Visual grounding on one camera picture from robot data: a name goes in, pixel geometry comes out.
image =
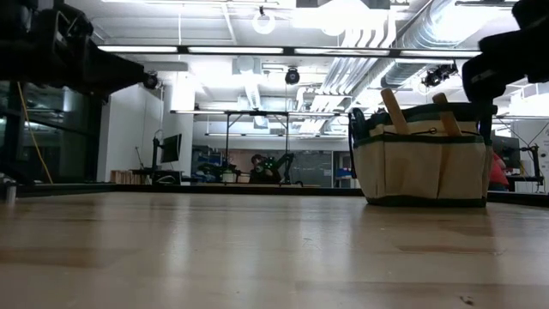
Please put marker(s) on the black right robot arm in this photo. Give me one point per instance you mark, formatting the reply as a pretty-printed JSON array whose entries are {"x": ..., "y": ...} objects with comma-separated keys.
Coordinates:
[{"x": 532, "y": 10}]

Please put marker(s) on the long ceiling light strip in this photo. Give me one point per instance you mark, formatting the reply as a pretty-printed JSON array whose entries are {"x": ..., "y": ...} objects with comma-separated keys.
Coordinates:
[{"x": 236, "y": 50}]

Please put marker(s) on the black background frame stand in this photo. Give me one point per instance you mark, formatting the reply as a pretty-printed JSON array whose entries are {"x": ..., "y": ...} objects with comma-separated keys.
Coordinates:
[{"x": 227, "y": 141}]

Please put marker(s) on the beige green-trimmed gardening bag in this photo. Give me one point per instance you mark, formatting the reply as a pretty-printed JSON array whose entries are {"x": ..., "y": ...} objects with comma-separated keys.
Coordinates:
[{"x": 420, "y": 171}]

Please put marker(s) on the small grey metal post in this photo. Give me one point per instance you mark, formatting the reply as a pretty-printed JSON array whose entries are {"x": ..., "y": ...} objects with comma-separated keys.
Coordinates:
[{"x": 10, "y": 194}]

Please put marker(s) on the wooden crate stack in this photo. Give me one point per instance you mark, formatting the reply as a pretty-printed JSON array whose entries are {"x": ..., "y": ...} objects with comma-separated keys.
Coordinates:
[{"x": 128, "y": 177}]

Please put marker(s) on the round black ceiling camera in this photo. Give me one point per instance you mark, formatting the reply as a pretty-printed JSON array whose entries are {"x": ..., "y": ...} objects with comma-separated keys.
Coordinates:
[
  {"x": 151, "y": 82},
  {"x": 292, "y": 76}
]

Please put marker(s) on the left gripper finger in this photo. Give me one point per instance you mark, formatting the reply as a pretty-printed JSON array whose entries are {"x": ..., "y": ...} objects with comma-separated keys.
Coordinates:
[
  {"x": 111, "y": 88},
  {"x": 111, "y": 68}
]

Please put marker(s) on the person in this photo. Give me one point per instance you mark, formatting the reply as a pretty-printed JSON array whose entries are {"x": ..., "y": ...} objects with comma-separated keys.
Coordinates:
[
  {"x": 498, "y": 173},
  {"x": 259, "y": 169}
]

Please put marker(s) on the black background robot arm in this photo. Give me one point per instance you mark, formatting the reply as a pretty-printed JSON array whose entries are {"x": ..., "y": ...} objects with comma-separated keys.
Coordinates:
[{"x": 534, "y": 159}]

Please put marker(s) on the black ceiling camera cluster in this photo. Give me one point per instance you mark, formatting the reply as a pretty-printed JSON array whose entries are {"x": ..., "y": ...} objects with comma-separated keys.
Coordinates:
[{"x": 433, "y": 78}]

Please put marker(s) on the black table frame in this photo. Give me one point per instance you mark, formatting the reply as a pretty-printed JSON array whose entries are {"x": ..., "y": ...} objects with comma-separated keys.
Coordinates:
[{"x": 128, "y": 188}]

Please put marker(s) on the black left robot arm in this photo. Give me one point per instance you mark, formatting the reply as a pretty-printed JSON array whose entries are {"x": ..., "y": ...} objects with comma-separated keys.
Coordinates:
[{"x": 8, "y": 129}]

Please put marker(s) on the black computer monitor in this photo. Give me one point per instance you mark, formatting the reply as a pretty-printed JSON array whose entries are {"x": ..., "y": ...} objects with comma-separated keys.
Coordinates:
[
  {"x": 510, "y": 152},
  {"x": 171, "y": 148}
]

